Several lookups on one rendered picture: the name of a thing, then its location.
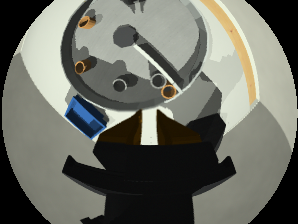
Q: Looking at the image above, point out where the bronze bushing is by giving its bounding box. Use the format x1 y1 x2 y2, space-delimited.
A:
75 59 91 74
160 80 176 99
78 16 96 29

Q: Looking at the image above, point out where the grey metal sleeve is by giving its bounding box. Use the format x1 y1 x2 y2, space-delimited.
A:
112 75 129 93
150 70 167 89
123 0 138 5

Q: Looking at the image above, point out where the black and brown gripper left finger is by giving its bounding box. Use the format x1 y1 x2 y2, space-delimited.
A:
96 109 142 145

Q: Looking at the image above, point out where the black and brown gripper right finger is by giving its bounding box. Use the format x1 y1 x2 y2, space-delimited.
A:
156 109 202 145

